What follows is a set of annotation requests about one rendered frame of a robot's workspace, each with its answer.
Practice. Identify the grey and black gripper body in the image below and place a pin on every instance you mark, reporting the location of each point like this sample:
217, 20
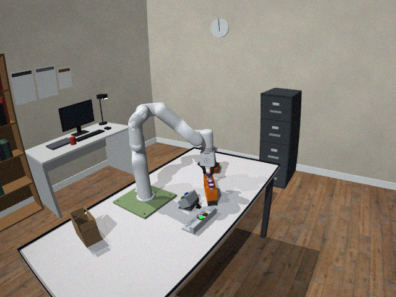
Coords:
207, 159

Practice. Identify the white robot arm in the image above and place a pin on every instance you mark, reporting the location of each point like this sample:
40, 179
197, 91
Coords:
137, 142

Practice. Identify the small brown cardboard box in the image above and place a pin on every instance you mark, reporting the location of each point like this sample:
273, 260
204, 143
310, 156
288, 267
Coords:
85, 226

